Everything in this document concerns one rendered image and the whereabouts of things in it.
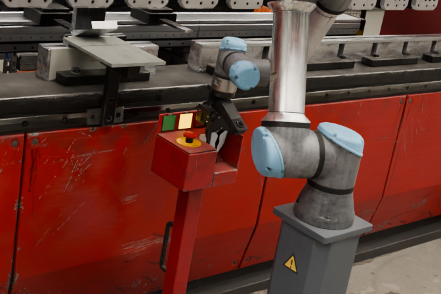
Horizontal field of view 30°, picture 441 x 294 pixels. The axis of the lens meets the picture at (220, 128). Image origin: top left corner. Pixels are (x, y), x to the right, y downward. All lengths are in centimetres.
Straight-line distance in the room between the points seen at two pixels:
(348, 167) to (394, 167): 160
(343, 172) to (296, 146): 14
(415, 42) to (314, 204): 170
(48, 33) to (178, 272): 86
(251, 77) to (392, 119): 129
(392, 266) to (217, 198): 113
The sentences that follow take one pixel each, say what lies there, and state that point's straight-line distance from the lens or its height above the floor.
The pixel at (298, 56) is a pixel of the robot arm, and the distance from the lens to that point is 192.
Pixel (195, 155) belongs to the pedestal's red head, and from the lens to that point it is 230.
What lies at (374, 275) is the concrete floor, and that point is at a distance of 359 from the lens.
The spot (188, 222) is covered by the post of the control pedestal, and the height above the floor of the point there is 52.
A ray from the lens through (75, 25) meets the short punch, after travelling 245.
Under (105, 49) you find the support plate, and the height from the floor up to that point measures 100.
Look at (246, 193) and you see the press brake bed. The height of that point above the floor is 45.
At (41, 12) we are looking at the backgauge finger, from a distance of 260.
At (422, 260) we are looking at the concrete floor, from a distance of 385.
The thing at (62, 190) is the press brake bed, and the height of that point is 58.
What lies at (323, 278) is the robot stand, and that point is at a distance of 203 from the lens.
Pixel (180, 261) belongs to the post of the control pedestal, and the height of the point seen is 40.
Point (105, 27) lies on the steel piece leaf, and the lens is 240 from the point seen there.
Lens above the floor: 159
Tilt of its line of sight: 19 degrees down
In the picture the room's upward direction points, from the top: 10 degrees clockwise
